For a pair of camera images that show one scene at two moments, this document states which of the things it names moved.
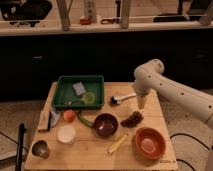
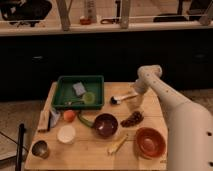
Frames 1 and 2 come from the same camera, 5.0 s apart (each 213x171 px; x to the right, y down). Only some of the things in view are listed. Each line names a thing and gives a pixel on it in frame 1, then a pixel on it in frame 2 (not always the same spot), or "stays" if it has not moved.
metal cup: [41, 149] stays
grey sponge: [79, 88] stays
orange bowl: [150, 143] stays
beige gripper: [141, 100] → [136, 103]
